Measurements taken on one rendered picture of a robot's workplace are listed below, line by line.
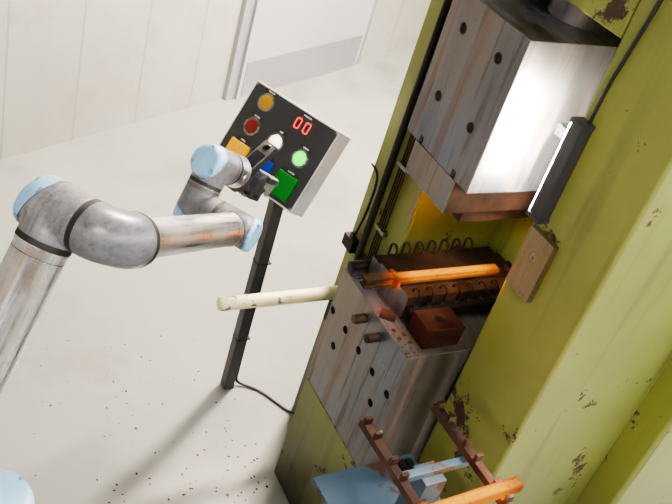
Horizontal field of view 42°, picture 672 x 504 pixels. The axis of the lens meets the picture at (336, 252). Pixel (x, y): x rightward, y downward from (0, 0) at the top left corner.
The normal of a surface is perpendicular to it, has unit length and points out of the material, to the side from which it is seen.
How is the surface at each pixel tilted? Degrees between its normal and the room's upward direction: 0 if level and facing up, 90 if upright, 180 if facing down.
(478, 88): 90
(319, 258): 0
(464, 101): 90
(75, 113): 90
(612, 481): 90
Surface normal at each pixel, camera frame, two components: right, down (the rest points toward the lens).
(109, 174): 0.26, -0.79
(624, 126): -0.87, 0.07
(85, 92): 0.76, 0.53
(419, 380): 0.42, 0.62
